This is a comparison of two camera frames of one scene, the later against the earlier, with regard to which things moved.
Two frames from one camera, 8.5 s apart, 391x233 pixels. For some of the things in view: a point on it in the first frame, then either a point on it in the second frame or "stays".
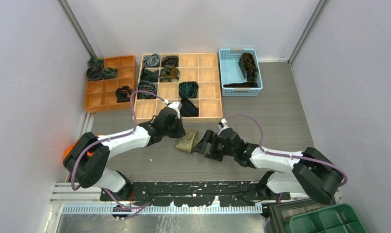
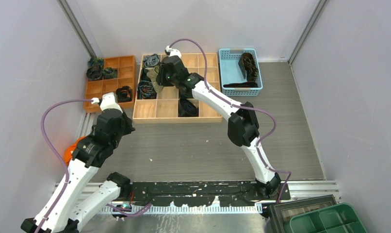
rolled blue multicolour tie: (147, 86) stays
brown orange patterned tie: (247, 64) stays
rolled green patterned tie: (109, 73) stays
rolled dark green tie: (147, 75) stays
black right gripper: (201, 147) to (160, 79)
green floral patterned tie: (188, 141) to (153, 73)
